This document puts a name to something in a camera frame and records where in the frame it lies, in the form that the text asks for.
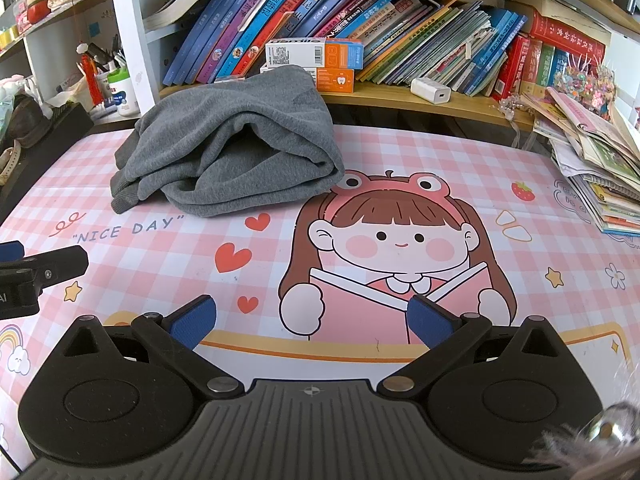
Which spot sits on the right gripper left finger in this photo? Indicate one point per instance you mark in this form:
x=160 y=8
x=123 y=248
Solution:
x=170 y=342

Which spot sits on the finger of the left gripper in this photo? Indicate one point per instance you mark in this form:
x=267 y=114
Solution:
x=11 y=251

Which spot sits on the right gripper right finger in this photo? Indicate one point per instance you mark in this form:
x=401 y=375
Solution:
x=450 y=340

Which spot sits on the grey sweatpants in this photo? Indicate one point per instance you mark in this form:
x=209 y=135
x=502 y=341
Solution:
x=220 y=148

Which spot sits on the pink cartoon desk mat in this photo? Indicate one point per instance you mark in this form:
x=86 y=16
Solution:
x=302 y=289

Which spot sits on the white jar green lid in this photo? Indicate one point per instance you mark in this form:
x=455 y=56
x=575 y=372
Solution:
x=122 y=91

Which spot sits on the red bottle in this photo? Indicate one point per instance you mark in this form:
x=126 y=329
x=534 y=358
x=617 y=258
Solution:
x=87 y=66

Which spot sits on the wooden bookshelf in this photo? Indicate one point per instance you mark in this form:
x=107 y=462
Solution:
x=476 y=108

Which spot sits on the stack of magazines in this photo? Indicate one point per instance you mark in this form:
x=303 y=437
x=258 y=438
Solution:
x=599 y=160

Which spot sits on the white power adapter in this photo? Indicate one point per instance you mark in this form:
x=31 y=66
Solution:
x=430 y=90

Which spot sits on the lower orange white box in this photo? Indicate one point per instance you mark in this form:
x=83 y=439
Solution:
x=339 y=80

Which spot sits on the orange white box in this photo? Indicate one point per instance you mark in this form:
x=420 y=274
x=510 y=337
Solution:
x=315 y=53
x=339 y=80

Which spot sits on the red dictionary books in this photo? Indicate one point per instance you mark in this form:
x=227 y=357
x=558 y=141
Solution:
x=543 y=49

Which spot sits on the upper orange white box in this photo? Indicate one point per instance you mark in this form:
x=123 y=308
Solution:
x=315 y=53

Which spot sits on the row of leaning books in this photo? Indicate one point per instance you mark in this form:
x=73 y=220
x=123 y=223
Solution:
x=462 y=46

